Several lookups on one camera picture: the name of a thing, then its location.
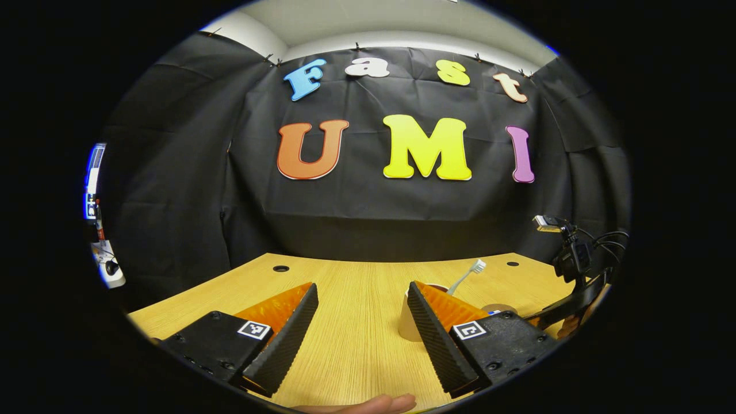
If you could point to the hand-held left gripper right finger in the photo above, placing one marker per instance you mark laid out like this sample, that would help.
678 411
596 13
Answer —
437 345

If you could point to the round brown coaster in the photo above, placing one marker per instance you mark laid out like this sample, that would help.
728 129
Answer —
501 307

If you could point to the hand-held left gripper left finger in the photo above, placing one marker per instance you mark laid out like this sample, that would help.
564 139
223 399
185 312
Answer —
287 345

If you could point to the beige cup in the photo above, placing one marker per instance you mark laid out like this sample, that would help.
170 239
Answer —
409 325

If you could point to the wooden desktop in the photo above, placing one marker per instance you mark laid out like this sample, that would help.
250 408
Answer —
356 322

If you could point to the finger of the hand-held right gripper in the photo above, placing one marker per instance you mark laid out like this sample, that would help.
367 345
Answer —
575 305

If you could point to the white device with black knob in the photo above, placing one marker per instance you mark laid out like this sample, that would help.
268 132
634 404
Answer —
106 270

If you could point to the bright screen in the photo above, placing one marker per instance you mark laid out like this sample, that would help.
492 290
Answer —
95 178

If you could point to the pale toothbrush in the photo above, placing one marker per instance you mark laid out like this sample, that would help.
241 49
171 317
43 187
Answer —
467 275

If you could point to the black backdrop cloth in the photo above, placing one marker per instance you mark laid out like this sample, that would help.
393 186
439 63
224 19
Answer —
374 207

